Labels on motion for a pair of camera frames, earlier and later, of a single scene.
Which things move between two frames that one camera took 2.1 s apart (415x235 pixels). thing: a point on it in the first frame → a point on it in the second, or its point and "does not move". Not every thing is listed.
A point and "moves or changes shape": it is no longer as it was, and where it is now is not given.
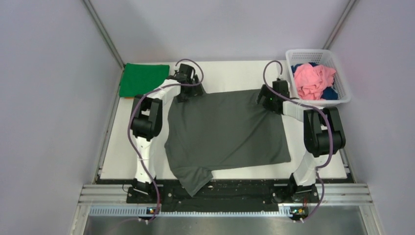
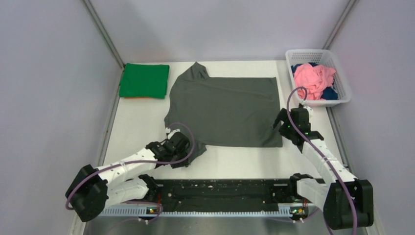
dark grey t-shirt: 222,129 moves or changes shape
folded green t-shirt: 137,80 does not move
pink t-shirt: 311,80 does not move
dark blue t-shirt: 330,93 does not move
